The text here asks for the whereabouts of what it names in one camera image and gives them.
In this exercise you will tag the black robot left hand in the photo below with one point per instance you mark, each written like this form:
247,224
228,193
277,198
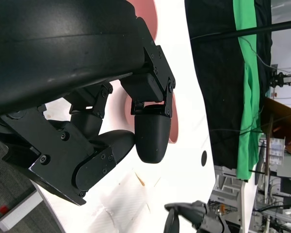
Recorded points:
51,48

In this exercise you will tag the black camera on stand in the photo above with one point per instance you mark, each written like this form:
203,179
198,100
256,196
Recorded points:
281,79

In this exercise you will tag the stacked white storage boxes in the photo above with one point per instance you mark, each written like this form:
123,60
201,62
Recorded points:
276,153

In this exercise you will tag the green cloth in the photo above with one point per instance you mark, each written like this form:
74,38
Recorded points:
248,109

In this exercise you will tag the white metal table frame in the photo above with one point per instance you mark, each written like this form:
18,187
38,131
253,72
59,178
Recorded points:
230,191

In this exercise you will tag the brown wooden desk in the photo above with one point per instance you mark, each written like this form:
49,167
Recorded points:
281,114

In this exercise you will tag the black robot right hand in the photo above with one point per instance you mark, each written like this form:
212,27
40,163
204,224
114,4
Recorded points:
196,213

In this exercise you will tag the black stand pole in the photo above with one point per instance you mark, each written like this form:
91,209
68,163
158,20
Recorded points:
257,30

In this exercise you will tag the black round table grommet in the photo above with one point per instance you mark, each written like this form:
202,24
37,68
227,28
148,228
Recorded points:
204,158

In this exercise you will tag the orange sliver scrap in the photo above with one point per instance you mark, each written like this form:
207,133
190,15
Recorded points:
140,180

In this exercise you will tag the black backdrop cloth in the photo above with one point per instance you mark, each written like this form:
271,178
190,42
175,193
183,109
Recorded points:
215,85

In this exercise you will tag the white power strip red switch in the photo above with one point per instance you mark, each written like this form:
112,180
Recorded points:
17,213

